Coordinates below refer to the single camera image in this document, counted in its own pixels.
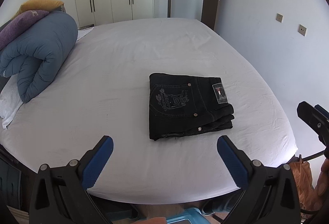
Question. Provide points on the rolled blue duvet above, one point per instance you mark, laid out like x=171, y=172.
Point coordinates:
x=37, y=55

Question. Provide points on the beige wall socket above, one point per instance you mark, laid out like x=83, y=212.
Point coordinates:
x=279, y=18
x=302, y=30

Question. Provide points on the white bed with sheet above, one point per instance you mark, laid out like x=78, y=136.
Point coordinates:
x=103, y=89

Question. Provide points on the person's right hand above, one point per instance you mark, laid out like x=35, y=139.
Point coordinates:
x=322, y=182

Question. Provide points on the purple pillow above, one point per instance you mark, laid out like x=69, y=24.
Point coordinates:
x=19, y=25

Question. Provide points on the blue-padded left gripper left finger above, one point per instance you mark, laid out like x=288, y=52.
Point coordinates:
x=93, y=162

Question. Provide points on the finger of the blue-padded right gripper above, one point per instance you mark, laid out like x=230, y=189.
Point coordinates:
x=321, y=113
x=310, y=116

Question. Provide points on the black nightstand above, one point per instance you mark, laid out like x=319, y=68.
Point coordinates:
x=14, y=182

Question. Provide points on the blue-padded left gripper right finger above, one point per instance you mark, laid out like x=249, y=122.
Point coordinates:
x=236, y=161

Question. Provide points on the white towel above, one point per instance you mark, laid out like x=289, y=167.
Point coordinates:
x=10, y=101

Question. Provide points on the orange-brown bag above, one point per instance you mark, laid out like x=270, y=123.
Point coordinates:
x=307, y=194

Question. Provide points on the black jeans pants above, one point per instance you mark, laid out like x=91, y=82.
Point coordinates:
x=183, y=106

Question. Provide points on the mustard yellow pillow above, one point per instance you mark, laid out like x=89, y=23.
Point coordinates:
x=46, y=5

